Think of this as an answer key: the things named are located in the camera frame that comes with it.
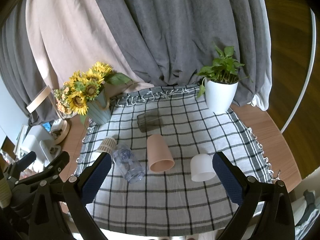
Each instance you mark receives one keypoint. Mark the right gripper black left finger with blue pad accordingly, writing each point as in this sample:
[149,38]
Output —
[80,191]

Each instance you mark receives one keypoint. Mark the light blue ribbed vase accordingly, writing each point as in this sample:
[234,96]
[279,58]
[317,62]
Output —
[99,109]

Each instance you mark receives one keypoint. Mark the beige patterned paper cup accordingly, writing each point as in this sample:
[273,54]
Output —
[108,145]

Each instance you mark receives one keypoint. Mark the black white checkered tablecloth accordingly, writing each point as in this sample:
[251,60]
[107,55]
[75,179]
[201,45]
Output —
[170,203]

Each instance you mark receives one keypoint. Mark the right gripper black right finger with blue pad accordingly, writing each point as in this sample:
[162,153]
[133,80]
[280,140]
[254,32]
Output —
[242,190]

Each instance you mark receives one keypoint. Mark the round wooden tray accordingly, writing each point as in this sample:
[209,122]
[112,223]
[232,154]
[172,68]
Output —
[59,130]

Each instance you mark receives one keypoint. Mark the yellow sunflower bouquet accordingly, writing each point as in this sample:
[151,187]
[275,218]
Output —
[82,87]

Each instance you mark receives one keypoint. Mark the clear plastic water bottle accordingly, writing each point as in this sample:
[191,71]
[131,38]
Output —
[127,163]

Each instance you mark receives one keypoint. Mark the pink plastic cup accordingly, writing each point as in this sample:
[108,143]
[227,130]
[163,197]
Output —
[159,156]

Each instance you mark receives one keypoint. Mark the white appliance box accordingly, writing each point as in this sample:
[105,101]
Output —
[40,141]

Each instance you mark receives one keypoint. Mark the white frosted plastic cup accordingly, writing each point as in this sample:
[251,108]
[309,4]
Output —
[201,168]

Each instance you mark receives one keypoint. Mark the dark smoky glass cup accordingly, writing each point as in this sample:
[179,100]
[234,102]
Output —
[149,120]

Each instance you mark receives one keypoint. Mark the white plant pot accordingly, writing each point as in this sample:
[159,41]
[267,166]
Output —
[219,96]

